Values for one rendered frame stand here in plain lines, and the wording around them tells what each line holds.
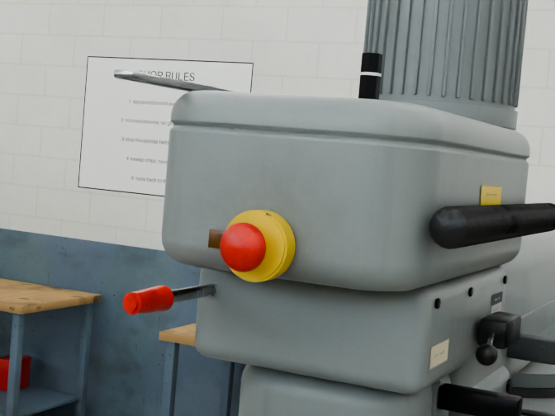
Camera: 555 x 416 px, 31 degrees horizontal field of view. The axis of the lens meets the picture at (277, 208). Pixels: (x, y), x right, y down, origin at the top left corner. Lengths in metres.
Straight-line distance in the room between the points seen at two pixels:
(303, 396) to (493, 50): 0.48
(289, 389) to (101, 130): 5.43
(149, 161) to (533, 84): 2.37
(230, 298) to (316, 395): 0.13
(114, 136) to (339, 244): 5.52
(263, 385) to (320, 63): 4.73
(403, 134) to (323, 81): 4.84
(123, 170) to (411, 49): 5.13
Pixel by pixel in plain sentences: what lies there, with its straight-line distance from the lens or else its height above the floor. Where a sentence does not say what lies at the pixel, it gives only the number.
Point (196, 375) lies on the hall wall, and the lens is 6.06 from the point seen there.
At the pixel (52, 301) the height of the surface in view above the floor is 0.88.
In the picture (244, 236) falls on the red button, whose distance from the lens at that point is 0.79.
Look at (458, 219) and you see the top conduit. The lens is 0.81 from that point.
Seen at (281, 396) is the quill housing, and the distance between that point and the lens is 0.99.
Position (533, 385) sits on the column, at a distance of 1.46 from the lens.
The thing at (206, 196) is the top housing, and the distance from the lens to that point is 0.86.
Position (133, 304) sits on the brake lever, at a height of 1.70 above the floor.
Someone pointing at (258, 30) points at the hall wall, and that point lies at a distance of 5.86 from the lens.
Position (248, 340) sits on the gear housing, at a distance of 0.96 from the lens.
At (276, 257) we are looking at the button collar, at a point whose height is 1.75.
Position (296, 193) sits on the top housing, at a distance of 0.82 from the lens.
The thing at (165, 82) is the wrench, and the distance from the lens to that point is 0.88.
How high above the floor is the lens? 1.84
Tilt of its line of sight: 3 degrees down
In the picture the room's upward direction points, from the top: 5 degrees clockwise
